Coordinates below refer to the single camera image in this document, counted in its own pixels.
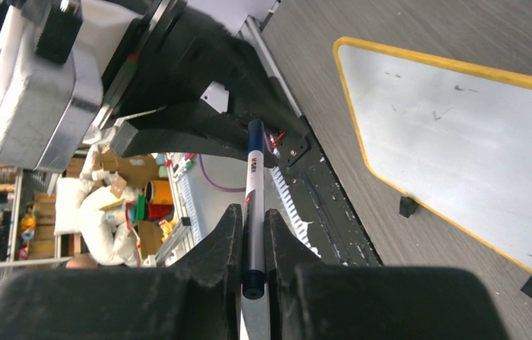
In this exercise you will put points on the yellow framed whiteboard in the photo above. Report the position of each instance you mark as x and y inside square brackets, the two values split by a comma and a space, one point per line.
[454, 136]

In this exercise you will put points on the aluminium frame rail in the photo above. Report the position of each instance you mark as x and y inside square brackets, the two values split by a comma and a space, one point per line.
[251, 32]

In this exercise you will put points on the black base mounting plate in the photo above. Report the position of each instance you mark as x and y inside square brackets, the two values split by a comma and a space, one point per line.
[336, 230]

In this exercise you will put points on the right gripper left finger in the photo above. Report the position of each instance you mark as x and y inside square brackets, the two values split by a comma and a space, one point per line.
[197, 297]

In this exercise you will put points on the blue marker cap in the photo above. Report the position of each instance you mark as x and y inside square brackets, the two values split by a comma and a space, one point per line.
[255, 139]

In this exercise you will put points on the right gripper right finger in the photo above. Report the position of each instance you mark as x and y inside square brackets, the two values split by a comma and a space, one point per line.
[309, 299]

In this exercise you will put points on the white marker pen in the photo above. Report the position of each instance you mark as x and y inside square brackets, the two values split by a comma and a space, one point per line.
[253, 278]

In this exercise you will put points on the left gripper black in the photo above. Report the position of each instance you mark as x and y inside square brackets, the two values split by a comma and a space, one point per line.
[206, 85]

